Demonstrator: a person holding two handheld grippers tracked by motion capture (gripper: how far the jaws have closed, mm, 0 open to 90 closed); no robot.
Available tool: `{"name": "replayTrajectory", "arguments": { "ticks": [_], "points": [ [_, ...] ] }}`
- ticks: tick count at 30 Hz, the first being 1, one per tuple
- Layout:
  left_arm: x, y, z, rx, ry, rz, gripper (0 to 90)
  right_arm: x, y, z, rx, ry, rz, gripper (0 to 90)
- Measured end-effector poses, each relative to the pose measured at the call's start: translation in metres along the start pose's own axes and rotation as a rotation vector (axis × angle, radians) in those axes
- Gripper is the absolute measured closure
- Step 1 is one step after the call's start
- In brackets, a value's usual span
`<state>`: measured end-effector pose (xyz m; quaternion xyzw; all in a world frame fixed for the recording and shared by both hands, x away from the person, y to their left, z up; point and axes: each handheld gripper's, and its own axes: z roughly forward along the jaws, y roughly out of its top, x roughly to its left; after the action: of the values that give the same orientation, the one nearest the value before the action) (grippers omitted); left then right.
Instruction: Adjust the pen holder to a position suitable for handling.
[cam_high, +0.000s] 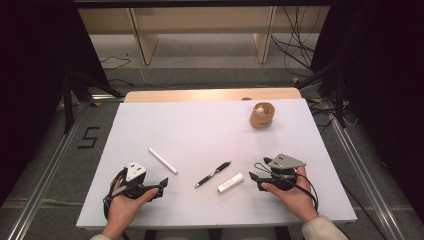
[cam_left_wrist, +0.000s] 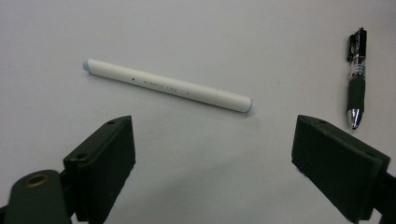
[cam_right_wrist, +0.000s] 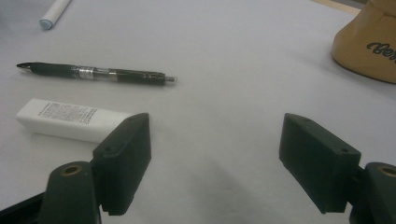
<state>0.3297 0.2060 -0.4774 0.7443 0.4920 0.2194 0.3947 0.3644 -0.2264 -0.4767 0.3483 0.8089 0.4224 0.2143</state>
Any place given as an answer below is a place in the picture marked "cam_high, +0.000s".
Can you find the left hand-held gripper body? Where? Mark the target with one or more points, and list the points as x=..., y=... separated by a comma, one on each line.
x=135, y=170

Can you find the small beige toy figure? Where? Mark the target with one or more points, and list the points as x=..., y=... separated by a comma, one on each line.
x=260, y=110

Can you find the wooden pen holder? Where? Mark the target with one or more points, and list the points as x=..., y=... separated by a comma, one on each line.
x=263, y=122

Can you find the black curtain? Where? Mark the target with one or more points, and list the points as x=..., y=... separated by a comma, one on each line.
x=33, y=66
x=383, y=66

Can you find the aluminium floor rail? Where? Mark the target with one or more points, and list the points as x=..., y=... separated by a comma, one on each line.
x=370, y=186
x=43, y=186

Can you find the black pen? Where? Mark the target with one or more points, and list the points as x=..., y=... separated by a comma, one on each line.
x=212, y=174

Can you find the long white pen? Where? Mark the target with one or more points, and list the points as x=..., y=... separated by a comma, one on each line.
x=163, y=161

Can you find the light wooden desk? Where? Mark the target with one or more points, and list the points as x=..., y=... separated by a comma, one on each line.
x=143, y=43

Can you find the short white tube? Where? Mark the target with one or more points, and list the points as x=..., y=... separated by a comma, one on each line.
x=230, y=182

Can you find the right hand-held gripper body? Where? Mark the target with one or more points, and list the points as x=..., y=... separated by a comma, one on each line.
x=286, y=161

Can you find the person's left hand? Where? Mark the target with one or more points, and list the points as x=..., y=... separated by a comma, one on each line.
x=123, y=210

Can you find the person's right hand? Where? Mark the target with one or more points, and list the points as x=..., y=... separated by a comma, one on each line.
x=296, y=200

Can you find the black metal stand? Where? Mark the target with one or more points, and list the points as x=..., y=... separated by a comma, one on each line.
x=338, y=93
x=71, y=100

